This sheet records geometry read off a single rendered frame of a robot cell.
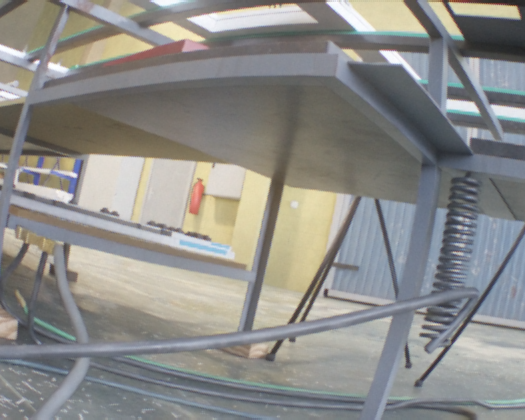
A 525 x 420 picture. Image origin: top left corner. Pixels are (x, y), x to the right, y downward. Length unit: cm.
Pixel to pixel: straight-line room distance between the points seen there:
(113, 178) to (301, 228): 370
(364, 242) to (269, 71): 680
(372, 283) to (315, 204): 149
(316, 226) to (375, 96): 725
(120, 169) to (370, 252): 477
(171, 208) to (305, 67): 903
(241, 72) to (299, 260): 733
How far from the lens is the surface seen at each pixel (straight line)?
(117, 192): 1010
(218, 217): 896
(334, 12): 120
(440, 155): 95
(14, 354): 66
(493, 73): 748
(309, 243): 795
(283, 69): 67
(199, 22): 145
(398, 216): 730
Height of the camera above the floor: 32
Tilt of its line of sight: 4 degrees up
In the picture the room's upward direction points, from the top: 12 degrees clockwise
